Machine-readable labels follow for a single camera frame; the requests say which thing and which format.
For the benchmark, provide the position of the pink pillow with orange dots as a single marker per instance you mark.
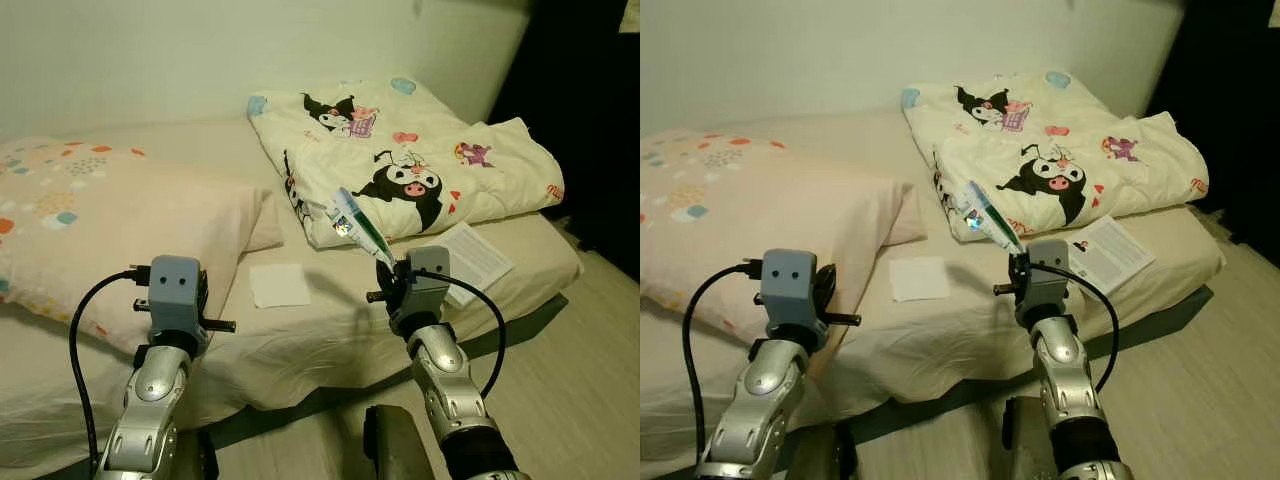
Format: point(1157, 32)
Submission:
point(760, 210)
point(120, 220)

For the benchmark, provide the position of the cream cartoon print blanket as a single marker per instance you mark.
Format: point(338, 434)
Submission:
point(1050, 140)
point(400, 150)

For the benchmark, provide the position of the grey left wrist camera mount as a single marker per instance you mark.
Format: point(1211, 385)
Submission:
point(790, 290)
point(175, 290)

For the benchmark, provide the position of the dark left robot leg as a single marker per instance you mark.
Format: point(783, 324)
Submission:
point(205, 460)
point(835, 460)

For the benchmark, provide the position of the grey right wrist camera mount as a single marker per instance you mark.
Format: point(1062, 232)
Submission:
point(1050, 275)
point(430, 285)

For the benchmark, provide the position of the dark robot leg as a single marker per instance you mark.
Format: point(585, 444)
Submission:
point(835, 460)
point(395, 450)
point(1030, 450)
point(205, 460)

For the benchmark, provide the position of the dark right robot leg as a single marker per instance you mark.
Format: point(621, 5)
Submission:
point(1030, 450)
point(395, 450)

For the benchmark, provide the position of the green white snack wrapper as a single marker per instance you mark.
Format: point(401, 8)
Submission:
point(350, 215)
point(985, 210)

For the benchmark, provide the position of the white paperback book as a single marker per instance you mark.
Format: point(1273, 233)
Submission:
point(480, 260)
point(1115, 250)

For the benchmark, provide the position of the bed with beige sheet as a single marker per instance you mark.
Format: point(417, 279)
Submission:
point(330, 340)
point(960, 330)

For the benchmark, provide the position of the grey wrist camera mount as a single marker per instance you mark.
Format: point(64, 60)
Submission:
point(790, 290)
point(175, 290)
point(430, 285)
point(1050, 275)

